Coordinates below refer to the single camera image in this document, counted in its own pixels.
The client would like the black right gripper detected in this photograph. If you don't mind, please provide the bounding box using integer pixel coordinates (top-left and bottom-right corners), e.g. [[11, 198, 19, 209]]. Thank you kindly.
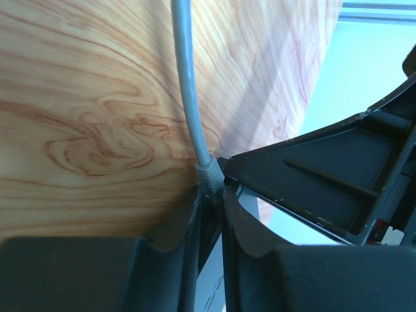
[[236, 47, 415, 246]]

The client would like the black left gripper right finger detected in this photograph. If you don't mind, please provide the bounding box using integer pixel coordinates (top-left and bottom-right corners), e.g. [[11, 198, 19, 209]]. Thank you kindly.
[[222, 188, 415, 311]]

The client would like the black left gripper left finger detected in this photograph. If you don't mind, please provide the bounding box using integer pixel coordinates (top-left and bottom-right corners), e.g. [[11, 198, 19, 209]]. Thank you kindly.
[[1, 188, 203, 311]]

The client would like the black network switch box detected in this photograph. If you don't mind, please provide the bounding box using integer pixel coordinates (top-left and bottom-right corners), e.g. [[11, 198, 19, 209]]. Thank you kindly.
[[193, 157, 261, 312]]

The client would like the grey ethernet cable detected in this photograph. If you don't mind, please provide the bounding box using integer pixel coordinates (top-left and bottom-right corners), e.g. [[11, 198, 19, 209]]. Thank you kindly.
[[170, 0, 226, 198]]

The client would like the right aluminium frame post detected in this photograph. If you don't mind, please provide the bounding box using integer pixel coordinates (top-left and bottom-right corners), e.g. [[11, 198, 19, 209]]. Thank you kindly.
[[339, 0, 415, 23]]

